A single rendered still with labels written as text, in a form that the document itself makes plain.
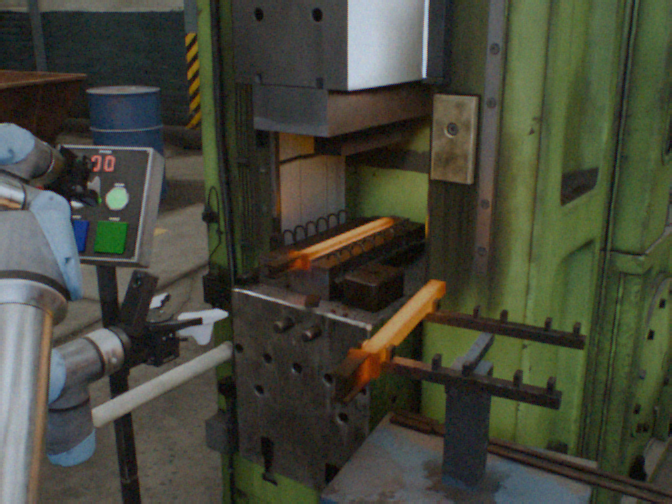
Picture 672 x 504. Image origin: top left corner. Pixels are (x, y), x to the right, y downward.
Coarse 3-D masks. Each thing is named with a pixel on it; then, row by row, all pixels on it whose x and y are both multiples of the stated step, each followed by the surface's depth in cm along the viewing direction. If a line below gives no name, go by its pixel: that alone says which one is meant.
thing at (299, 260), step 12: (360, 228) 182; (372, 228) 183; (336, 240) 173; (348, 240) 175; (288, 252) 163; (300, 252) 163; (312, 252) 164; (264, 264) 156; (276, 264) 155; (288, 264) 159; (300, 264) 162; (276, 276) 155
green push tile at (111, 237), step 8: (104, 224) 175; (112, 224) 175; (120, 224) 175; (128, 224) 175; (96, 232) 175; (104, 232) 175; (112, 232) 175; (120, 232) 174; (96, 240) 175; (104, 240) 175; (112, 240) 174; (120, 240) 174; (96, 248) 174; (104, 248) 174; (112, 248) 174; (120, 248) 174
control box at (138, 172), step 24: (96, 168) 179; (120, 168) 178; (144, 168) 177; (144, 192) 176; (72, 216) 178; (96, 216) 177; (120, 216) 176; (144, 216) 176; (144, 240) 177; (96, 264) 181; (120, 264) 178; (144, 264) 177
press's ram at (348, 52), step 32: (256, 0) 152; (288, 0) 147; (320, 0) 143; (352, 0) 140; (384, 0) 149; (416, 0) 159; (256, 32) 154; (288, 32) 149; (320, 32) 145; (352, 32) 142; (384, 32) 151; (416, 32) 161; (256, 64) 156; (288, 64) 151; (320, 64) 147; (352, 64) 144; (384, 64) 153; (416, 64) 164
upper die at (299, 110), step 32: (256, 96) 159; (288, 96) 154; (320, 96) 149; (352, 96) 155; (384, 96) 165; (416, 96) 176; (256, 128) 161; (288, 128) 156; (320, 128) 151; (352, 128) 157
